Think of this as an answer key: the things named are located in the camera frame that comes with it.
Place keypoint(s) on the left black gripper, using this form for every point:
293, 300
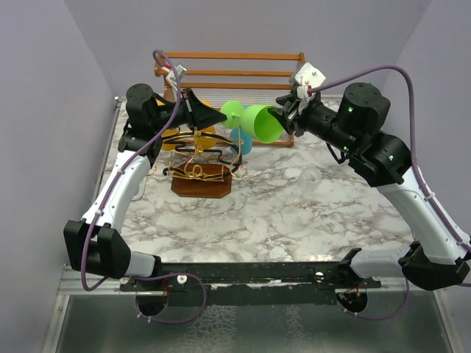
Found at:
199, 115

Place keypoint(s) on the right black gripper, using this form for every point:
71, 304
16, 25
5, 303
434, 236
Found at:
284, 118

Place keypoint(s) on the orange wine glass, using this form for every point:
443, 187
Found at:
167, 144
204, 142

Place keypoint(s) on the green plastic wine glass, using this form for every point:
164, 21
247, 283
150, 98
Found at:
255, 120

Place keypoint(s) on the gold wire wine glass rack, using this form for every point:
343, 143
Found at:
206, 174

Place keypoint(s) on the blue plastic wine glass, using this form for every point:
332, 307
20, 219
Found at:
240, 138

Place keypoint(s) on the clear glass cup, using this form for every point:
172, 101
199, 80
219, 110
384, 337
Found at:
309, 179

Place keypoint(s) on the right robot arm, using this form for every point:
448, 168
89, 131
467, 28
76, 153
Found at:
435, 259

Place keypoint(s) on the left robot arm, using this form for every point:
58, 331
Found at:
94, 243

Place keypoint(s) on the wooden shelf rack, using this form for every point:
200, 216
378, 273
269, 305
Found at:
253, 79

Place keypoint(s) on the blue packaged item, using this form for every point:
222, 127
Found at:
140, 191

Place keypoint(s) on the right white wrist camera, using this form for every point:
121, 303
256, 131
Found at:
304, 78

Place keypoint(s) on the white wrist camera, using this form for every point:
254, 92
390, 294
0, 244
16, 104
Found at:
171, 76
304, 78

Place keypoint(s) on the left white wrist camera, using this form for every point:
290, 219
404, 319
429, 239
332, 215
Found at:
171, 76

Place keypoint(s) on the black base frame bar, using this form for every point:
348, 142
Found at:
242, 284

